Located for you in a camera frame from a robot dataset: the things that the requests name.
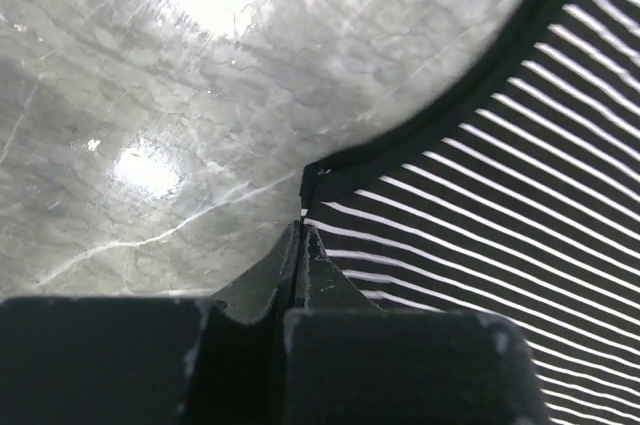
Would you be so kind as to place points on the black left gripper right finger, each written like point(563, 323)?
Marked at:
point(350, 362)

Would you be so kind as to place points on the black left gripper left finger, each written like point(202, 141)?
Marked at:
point(212, 359)

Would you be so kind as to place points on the black white striped tank top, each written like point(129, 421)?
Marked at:
point(517, 194)

